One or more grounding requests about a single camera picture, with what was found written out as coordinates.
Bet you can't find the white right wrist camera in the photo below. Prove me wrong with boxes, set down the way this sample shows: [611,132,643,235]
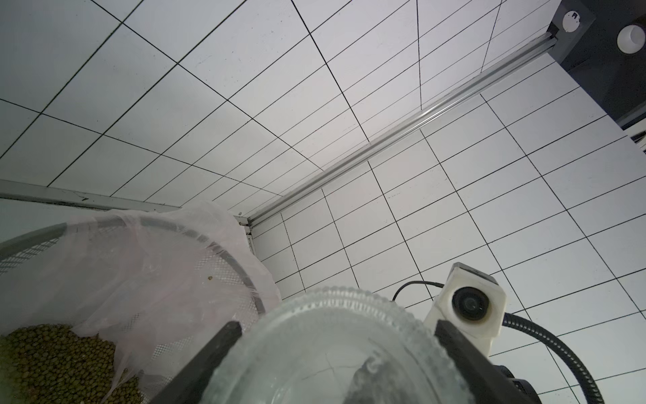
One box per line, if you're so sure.
[423,262,506,356]

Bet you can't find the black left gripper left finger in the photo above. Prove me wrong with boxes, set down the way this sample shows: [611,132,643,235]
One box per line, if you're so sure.
[151,321,242,404]

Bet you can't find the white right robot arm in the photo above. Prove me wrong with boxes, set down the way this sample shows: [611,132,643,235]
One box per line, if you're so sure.
[392,267,604,403]

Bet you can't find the grey mesh waste bin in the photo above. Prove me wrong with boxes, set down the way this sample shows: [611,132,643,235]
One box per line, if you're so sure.
[0,214,268,404]

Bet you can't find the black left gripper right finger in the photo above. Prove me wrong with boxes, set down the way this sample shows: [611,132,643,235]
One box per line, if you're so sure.
[434,320,533,403]

